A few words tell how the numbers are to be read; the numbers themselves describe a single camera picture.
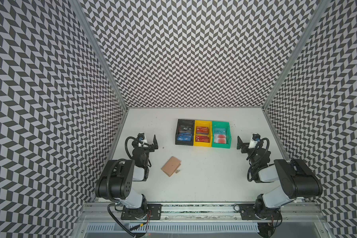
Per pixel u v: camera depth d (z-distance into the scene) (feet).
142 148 2.49
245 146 2.58
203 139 3.22
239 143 2.84
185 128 3.43
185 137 3.26
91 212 2.42
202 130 3.35
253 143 2.52
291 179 1.49
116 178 1.47
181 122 3.47
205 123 3.35
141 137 2.47
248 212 2.38
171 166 2.84
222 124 3.49
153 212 2.37
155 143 2.73
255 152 2.47
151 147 2.62
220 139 3.23
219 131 3.35
